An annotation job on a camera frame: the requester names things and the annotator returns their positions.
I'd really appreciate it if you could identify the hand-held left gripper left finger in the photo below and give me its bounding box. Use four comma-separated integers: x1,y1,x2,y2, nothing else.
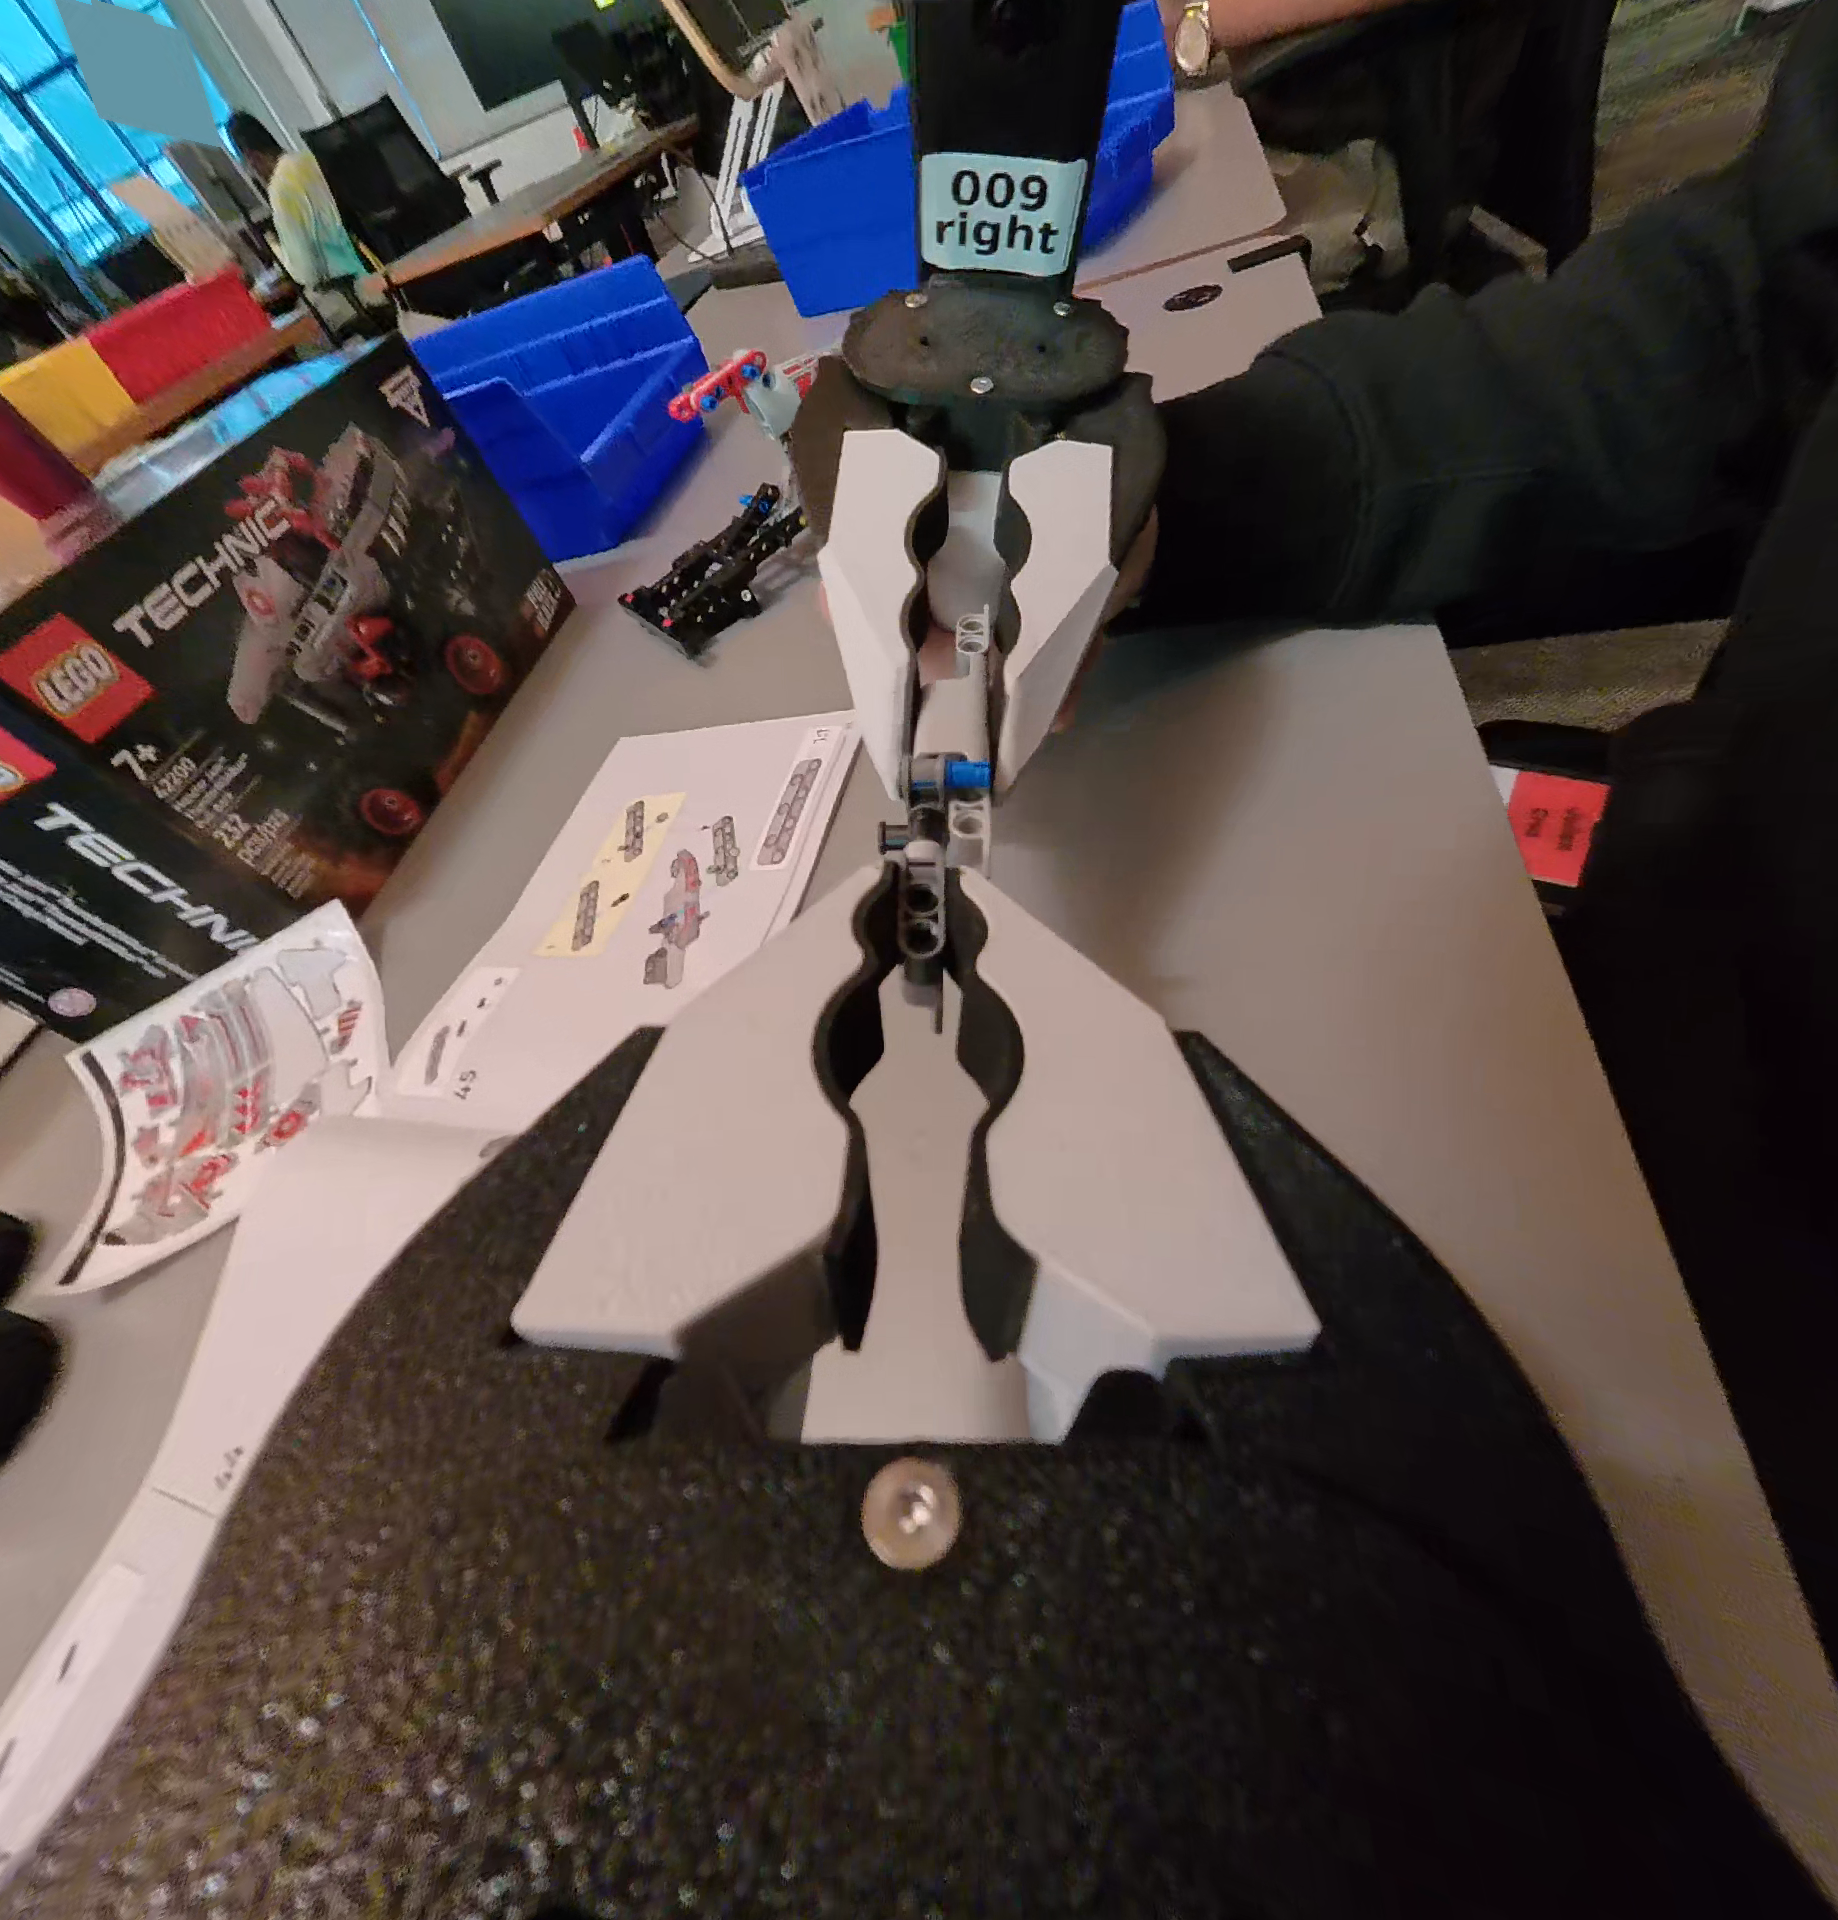
509,867,879,1434

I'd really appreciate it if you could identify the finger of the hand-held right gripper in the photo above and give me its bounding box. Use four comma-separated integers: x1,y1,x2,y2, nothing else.
819,427,952,787
990,435,1125,798

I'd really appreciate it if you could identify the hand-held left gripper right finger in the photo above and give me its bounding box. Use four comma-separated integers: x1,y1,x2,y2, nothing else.
948,867,1321,1443

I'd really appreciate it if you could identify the grey toy brick beam assembly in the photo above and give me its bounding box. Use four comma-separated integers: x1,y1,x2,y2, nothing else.
876,606,1000,1038

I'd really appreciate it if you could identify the another person's forearm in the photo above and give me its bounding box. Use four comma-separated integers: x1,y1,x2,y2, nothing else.
1205,0,1462,56

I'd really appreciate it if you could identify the person's right forearm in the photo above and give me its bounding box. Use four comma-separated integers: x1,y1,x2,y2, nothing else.
1143,270,1762,633

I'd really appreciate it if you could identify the grey desk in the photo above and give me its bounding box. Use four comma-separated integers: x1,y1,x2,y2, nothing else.
0,254,1838,1920

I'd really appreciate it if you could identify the person's right hand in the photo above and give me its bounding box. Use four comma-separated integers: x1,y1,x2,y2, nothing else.
1049,510,1164,738

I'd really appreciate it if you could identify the partly built toy truck chassis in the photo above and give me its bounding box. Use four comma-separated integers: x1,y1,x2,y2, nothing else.
618,349,849,662

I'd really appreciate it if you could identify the blue plastic bin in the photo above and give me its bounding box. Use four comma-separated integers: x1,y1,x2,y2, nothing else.
738,0,1179,321
408,254,711,567

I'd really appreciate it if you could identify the pale side table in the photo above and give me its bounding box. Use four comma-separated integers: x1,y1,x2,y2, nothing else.
1076,91,1325,403

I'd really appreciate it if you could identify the open instruction booklet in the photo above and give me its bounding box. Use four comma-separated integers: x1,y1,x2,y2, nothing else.
0,717,861,1879

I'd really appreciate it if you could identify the wooden background table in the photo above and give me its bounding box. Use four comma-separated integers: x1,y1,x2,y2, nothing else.
363,121,704,302

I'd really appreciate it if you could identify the toy sticker sheet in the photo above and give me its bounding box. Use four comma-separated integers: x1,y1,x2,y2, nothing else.
33,901,390,1297

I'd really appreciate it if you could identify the red label tag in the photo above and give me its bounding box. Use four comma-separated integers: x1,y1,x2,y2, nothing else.
1474,720,1618,913

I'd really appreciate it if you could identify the black toy building set box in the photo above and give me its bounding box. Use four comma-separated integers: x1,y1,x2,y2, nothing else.
0,332,576,1045

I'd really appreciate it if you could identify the black office chair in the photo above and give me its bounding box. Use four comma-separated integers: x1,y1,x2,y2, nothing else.
300,93,473,282

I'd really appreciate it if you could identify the person's torso in black clothing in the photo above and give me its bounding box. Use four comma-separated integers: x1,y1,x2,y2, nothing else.
1570,0,1838,1802

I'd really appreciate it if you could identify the red plastic bin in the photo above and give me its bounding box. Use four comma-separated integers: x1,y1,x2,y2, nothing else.
86,270,275,404

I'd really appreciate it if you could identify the yellow plastic bin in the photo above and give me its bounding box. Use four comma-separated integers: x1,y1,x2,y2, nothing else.
0,337,125,452

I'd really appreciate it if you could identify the dark red bottle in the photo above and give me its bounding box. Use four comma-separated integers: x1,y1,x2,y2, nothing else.
0,360,99,531

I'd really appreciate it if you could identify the white metal frame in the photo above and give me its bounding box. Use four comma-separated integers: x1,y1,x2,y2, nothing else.
699,44,804,252

